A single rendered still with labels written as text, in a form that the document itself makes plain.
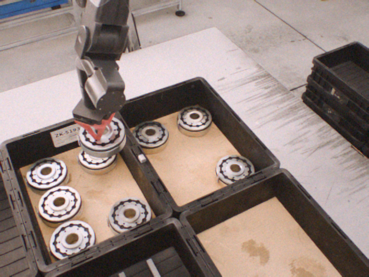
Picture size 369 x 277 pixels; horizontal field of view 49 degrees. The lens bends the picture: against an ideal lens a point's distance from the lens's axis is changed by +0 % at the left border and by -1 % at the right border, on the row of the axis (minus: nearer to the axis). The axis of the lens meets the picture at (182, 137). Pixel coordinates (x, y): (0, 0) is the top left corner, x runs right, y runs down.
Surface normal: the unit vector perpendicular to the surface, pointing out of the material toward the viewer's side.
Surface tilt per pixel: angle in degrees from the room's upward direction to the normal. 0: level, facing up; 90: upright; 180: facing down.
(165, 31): 0
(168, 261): 0
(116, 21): 85
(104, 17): 85
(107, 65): 22
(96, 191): 0
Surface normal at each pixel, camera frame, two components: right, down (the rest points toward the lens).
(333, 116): -0.86, 0.36
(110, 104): 0.48, 0.69
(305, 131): 0.02, -0.69
